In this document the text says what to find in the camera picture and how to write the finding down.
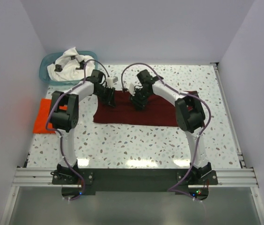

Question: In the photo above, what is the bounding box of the dark red t-shirt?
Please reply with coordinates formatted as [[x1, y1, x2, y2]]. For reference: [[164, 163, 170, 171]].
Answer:
[[92, 90, 199, 127]]

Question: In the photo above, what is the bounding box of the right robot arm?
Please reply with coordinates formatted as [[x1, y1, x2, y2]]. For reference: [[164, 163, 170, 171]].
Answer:
[[128, 69, 212, 189]]

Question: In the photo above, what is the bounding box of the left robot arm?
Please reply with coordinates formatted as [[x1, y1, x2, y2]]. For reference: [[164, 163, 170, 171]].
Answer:
[[45, 70, 118, 188]]

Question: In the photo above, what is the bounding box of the white t-shirt with black print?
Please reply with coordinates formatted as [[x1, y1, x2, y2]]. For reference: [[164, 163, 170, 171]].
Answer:
[[47, 47, 95, 82]]

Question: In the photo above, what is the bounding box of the teal plastic basket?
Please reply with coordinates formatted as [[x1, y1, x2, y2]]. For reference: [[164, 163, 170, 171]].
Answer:
[[39, 51, 98, 86]]

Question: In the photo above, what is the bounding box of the folded orange t-shirt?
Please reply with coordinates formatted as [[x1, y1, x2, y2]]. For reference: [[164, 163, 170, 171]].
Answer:
[[33, 98, 55, 134]]

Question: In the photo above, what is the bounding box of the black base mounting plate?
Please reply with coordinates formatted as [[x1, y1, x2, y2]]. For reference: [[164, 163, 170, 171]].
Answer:
[[51, 168, 219, 199]]

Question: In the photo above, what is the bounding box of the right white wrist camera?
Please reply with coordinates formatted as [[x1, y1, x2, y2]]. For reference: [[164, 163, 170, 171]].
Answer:
[[123, 83, 136, 96]]

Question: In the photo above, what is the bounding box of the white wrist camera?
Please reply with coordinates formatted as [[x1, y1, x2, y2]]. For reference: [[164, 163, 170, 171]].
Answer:
[[106, 76, 118, 88], [123, 83, 136, 96]]

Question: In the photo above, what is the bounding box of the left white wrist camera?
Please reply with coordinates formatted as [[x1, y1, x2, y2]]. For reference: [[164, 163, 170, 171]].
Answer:
[[106, 76, 118, 88]]

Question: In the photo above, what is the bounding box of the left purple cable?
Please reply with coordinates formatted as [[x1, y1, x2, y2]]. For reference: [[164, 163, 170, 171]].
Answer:
[[45, 60, 110, 201]]

